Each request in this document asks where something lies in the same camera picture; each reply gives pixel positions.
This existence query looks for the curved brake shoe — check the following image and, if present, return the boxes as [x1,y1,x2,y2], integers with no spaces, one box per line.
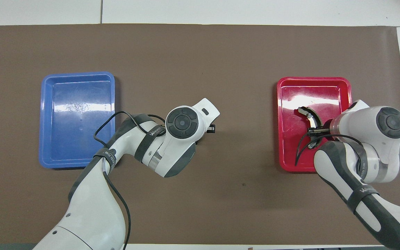
[297,106,323,150]

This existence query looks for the red plastic tray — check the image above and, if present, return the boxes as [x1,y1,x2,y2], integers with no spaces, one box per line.
[277,77,353,173]

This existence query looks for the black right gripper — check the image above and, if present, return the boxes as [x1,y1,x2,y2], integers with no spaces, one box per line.
[308,127,332,137]

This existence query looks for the blue plastic tray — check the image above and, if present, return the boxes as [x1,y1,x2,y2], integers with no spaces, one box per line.
[39,72,116,169]

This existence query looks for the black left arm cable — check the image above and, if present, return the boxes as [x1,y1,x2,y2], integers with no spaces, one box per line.
[93,111,166,250]

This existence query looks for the brown table mat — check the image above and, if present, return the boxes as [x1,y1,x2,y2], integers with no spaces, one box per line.
[0,24,400,245]

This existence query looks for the black velcro cable strap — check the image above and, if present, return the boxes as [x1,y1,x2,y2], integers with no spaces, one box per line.
[135,126,166,162]
[93,148,116,175]
[347,186,380,213]

